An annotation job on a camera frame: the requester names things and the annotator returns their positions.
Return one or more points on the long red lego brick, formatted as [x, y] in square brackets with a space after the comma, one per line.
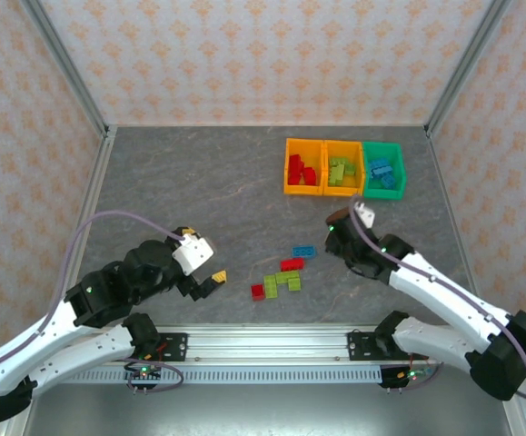
[292, 264]

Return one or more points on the small lime green lego brick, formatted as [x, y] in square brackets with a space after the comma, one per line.
[294, 284]

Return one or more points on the aluminium side rail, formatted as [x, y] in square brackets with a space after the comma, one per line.
[446, 181]
[96, 181]

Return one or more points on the small red lego brick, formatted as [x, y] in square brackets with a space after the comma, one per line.
[310, 172]
[258, 292]

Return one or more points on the aluminium back rail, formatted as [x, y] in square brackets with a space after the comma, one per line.
[267, 125]

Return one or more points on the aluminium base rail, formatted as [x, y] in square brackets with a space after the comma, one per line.
[267, 345]

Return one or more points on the aluminium frame leg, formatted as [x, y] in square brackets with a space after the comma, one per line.
[17, 431]
[523, 423]

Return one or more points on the orange plastic bin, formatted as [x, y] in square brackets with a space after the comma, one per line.
[344, 191]
[303, 191]

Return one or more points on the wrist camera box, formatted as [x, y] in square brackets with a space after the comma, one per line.
[364, 213]
[192, 254]

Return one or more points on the aluminium corner post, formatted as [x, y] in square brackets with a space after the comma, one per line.
[464, 68]
[67, 68]

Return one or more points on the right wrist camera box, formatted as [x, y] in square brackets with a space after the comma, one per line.
[364, 213]

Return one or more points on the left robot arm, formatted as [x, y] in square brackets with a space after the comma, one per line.
[99, 345]

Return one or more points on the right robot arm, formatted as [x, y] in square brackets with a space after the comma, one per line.
[449, 305]

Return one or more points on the long lime green lego brick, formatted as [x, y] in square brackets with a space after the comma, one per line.
[286, 276]

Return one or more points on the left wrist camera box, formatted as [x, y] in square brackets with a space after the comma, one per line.
[192, 254]

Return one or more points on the green plastic bin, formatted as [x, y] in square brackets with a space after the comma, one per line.
[383, 194]

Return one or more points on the small circuit board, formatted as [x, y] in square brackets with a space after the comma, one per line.
[143, 374]
[408, 376]

